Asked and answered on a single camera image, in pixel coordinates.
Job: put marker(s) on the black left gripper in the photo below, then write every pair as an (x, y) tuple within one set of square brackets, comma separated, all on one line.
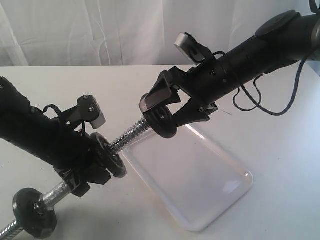
[(70, 147)]

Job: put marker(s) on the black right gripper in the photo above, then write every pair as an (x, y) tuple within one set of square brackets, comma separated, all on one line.
[(204, 84)]

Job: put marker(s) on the black weight plate end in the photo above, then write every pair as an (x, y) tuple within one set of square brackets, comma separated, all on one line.
[(106, 157)]

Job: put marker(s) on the black weight plate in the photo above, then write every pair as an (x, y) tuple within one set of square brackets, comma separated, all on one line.
[(39, 226), (160, 119)]

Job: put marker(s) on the chrome dumbbell bar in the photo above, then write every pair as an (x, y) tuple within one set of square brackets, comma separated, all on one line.
[(62, 189)]

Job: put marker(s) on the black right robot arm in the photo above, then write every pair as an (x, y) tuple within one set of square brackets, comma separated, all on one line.
[(180, 97)]

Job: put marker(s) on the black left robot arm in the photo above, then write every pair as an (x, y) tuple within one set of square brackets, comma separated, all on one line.
[(23, 125)]

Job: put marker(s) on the chrome spinlock collar nut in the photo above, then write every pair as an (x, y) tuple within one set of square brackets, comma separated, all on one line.
[(40, 207)]

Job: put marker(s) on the white rectangular tray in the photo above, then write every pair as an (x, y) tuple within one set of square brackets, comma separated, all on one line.
[(193, 175)]

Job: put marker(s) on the white backdrop curtain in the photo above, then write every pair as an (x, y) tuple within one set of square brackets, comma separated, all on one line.
[(126, 32)]

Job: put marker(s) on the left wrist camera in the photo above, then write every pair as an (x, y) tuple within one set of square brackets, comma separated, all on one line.
[(87, 110)]

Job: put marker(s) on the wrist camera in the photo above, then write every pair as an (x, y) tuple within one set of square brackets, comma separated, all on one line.
[(87, 110), (191, 49)]

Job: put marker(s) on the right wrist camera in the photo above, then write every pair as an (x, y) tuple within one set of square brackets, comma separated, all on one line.
[(191, 49)]

